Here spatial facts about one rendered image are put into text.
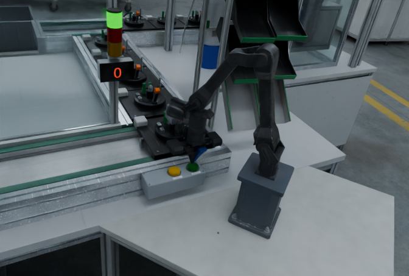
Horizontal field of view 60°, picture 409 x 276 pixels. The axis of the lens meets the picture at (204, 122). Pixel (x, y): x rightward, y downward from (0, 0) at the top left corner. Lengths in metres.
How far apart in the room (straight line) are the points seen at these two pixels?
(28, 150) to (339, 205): 1.14
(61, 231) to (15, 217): 0.14
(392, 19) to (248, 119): 5.70
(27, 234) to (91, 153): 0.36
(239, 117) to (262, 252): 0.55
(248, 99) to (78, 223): 0.79
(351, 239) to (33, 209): 1.02
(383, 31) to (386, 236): 5.76
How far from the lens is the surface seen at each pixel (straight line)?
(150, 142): 1.33
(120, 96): 1.63
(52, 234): 1.20
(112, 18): 1.23
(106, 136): 1.42
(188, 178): 1.22
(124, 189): 1.24
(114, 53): 1.27
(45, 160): 1.37
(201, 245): 1.15
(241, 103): 1.46
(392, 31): 7.07
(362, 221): 1.42
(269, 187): 1.08
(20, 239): 1.21
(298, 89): 2.43
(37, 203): 1.19
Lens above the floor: 1.75
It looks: 32 degrees down
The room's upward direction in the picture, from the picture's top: 8 degrees clockwise
